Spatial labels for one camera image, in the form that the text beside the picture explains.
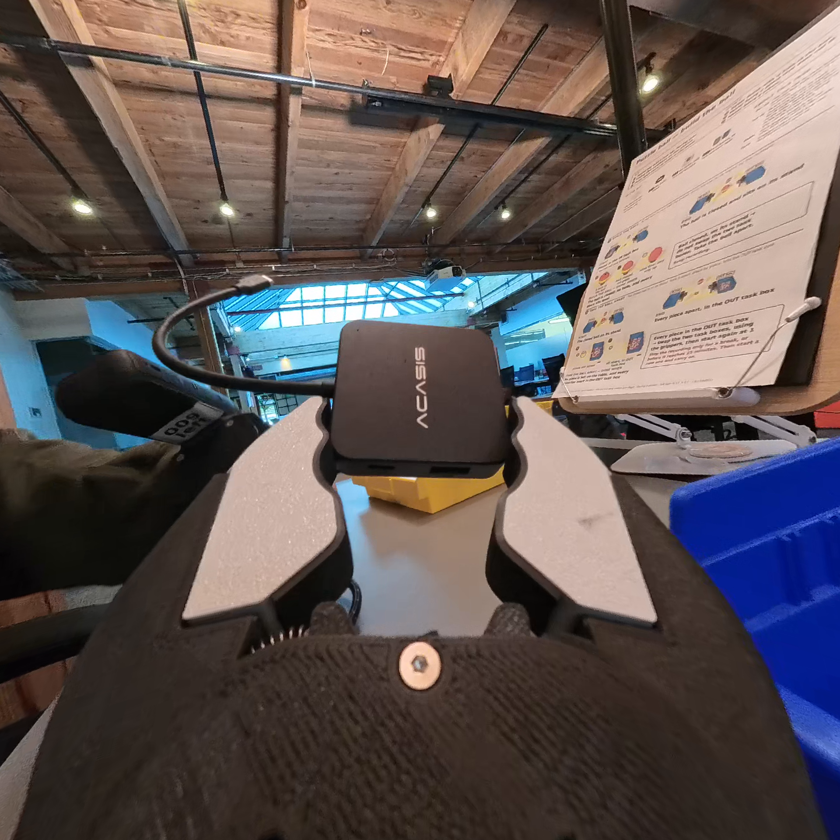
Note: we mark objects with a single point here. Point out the blue plastic bin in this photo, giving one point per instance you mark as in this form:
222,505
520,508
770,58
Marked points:
768,558

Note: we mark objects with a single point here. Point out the black ceiling pipe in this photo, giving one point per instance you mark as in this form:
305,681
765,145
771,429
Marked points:
197,66

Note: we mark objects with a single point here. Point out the white ceiling camera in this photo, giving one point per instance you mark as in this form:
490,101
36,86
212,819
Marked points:
446,270

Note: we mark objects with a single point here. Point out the black chair armrest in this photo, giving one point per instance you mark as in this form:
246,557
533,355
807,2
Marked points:
39,640

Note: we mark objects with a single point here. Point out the skylight window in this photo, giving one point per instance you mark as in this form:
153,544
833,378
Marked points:
328,302

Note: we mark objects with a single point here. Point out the printed instruction sheet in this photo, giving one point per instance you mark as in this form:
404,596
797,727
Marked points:
709,249

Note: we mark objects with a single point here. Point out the grey desk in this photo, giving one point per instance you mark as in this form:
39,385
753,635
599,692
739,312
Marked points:
420,564

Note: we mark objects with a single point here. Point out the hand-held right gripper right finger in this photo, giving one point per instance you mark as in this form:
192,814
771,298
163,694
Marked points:
577,525

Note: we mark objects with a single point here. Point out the black ceiling track rail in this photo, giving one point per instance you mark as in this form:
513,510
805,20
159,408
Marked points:
492,115

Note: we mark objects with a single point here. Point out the black vertical post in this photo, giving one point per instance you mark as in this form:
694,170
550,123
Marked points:
623,79

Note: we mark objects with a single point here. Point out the person's left forearm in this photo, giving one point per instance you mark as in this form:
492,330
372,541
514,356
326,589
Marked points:
79,512

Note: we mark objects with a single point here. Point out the yellow wooden shelf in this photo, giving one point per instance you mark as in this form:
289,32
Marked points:
426,492

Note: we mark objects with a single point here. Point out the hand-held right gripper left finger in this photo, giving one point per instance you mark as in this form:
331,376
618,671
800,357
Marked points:
262,518

